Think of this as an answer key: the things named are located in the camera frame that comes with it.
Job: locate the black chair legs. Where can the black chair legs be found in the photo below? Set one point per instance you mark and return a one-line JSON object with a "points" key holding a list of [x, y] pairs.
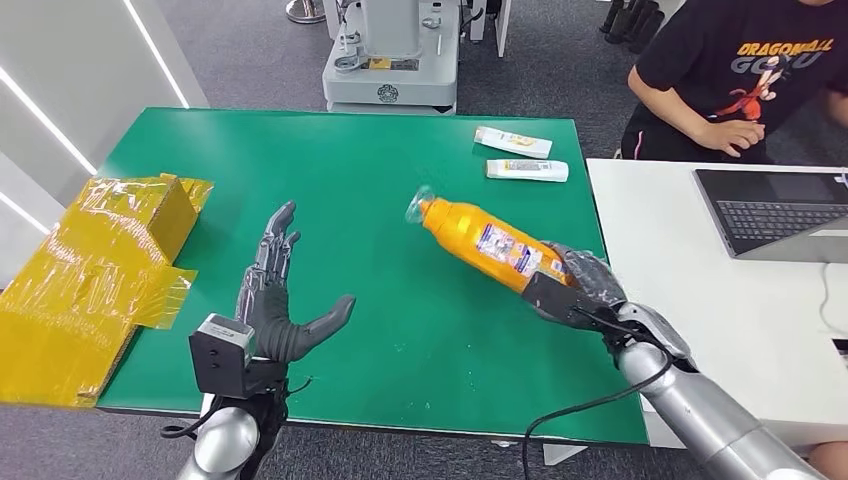
{"points": [[629, 23]]}

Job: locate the white furniture panel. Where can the white furniture panel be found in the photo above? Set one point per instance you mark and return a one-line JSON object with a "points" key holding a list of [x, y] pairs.
{"points": [[500, 26]]}

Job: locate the dark grey laptop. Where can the dark grey laptop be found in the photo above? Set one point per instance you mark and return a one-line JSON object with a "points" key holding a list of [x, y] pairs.
{"points": [[768, 212]]}

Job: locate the white table foot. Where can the white table foot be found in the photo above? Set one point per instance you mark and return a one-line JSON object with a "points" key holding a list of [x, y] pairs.
{"points": [[560, 454]]}

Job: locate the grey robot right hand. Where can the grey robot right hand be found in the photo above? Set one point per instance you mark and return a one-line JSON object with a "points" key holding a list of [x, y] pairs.
{"points": [[596, 281]]}

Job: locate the person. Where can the person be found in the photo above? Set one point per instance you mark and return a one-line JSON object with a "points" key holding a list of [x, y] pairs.
{"points": [[709, 60]]}

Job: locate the person's bare knee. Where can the person's bare knee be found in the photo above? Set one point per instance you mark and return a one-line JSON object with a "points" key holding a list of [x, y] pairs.
{"points": [[831, 464]]}

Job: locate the green table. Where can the green table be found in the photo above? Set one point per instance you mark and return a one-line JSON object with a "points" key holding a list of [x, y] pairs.
{"points": [[371, 166]]}

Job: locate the white wall light strip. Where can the white wall light strip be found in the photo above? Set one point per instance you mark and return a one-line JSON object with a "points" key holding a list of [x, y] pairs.
{"points": [[23, 213], [156, 56], [46, 119]]}

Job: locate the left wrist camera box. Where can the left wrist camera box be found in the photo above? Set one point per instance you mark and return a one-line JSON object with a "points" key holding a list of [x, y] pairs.
{"points": [[222, 361]]}

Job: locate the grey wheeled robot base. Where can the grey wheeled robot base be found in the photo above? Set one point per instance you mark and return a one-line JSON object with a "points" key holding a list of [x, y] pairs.
{"points": [[391, 79]]}

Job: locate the white tube grey print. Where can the white tube grey print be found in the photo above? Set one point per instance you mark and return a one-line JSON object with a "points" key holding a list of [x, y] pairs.
{"points": [[528, 170]]}

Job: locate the white desk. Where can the white desk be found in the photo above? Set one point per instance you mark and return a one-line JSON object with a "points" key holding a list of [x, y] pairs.
{"points": [[662, 225]]}

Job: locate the dark flat item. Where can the dark flat item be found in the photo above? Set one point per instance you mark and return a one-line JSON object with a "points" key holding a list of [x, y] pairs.
{"points": [[841, 352]]}

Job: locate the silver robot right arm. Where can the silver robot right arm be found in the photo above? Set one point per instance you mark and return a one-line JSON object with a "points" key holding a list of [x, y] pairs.
{"points": [[709, 417]]}

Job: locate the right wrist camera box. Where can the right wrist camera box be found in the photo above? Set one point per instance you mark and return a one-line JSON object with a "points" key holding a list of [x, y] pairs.
{"points": [[553, 298]]}

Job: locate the orange plastic bottle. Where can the orange plastic bottle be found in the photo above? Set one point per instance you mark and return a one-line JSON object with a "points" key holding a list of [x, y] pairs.
{"points": [[477, 238]]}

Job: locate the person's right forearm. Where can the person's right forearm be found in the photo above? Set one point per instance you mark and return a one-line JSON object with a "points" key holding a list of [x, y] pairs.
{"points": [[662, 106]]}

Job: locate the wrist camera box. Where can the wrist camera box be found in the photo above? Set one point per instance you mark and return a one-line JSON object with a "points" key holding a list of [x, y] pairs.
{"points": [[222, 361], [553, 298]]}

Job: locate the chrome round stand base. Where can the chrome round stand base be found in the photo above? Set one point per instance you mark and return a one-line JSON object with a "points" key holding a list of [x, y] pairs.
{"points": [[305, 12]]}

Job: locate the person's right hand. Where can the person's right hand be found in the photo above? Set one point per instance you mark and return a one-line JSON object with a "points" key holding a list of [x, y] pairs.
{"points": [[729, 136]]}

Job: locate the white tube yellow print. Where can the white tube yellow print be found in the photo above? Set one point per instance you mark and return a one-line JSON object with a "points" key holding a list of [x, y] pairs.
{"points": [[511, 142]]}

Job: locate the yellow taped cardboard box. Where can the yellow taped cardboard box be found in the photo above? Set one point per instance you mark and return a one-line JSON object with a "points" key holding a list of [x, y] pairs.
{"points": [[86, 291]]}

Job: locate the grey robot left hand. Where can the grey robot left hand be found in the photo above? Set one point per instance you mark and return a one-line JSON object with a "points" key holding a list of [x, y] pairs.
{"points": [[268, 318]]}

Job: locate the person's left forearm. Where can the person's left forearm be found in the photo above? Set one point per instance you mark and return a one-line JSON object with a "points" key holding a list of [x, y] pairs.
{"points": [[838, 109]]}

